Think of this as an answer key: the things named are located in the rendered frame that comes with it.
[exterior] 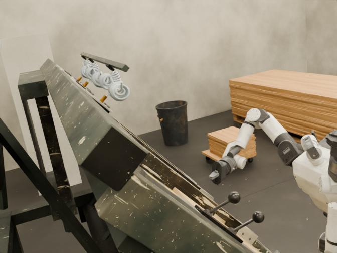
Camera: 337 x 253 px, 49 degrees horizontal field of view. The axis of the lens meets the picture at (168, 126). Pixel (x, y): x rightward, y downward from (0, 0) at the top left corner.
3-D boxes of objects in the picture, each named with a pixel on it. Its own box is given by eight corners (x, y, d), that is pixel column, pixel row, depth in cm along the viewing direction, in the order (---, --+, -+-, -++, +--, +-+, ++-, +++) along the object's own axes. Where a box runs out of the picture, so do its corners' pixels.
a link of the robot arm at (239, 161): (217, 168, 198) (227, 161, 207) (235, 176, 193) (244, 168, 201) (221, 150, 193) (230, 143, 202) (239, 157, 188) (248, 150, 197)
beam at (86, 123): (118, 194, 71) (151, 153, 72) (77, 165, 67) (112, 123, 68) (50, 77, 272) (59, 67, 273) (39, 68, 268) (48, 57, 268)
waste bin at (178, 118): (197, 141, 604) (192, 103, 585) (168, 150, 585) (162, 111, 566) (182, 134, 652) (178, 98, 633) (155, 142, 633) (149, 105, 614)
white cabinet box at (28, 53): (81, 182, 512) (47, 32, 453) (39, 195, 491) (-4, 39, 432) (73, 169, 565) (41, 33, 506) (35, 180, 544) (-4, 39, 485)
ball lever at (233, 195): (209, 223, 114) (244, 202, 108) (201, 217, 112) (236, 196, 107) (208, 213, 117) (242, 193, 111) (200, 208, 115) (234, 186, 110)
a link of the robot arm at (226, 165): (207, 181, 190) (218, 172, 199) (224, 187, 185) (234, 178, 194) (209, 159, 185) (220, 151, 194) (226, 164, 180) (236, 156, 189)
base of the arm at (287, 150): (288, 158, 195) (299, 140, 192) (306, 172, 186) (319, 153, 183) (272, 155, 186) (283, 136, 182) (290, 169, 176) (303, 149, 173)
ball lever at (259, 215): (233, 241, 119) (268, 222, 113) (226, 235, 117) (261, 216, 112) (231, 231, 122) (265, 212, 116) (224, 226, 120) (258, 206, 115)
